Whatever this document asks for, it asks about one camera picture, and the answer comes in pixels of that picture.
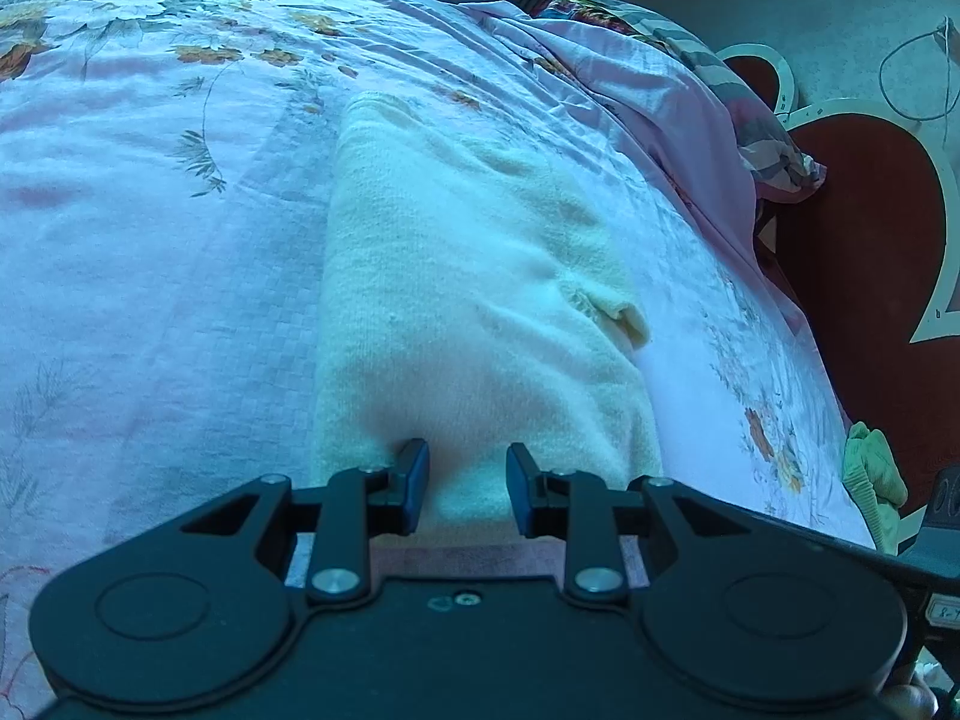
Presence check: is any pink quilt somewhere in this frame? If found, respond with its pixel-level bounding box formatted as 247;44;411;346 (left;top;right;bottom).
457;0;826;331

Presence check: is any green cloth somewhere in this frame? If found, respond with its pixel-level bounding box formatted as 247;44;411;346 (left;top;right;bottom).
840;420;908;556

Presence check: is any floral bed sheet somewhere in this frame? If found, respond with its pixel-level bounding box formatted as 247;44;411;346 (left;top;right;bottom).
0;0;878;720

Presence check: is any red wooden headboard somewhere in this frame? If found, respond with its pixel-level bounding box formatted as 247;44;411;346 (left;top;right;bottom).
712;41;960;526

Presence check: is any floral striped pillow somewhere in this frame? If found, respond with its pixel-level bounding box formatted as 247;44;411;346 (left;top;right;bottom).
532;0;827;200

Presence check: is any person's right hand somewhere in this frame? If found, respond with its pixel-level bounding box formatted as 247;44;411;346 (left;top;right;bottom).
885;681;940;720

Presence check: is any thin wall cable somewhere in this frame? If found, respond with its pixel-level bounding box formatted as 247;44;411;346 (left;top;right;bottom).
877;15;960;125

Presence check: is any cream towel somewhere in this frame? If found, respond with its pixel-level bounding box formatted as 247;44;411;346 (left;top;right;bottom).
311;90;665;541

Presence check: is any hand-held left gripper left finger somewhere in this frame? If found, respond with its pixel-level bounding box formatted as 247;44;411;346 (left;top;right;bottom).
90;439;432;605

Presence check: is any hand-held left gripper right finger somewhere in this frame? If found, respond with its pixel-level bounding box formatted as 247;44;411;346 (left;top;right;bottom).
506;442;848;605

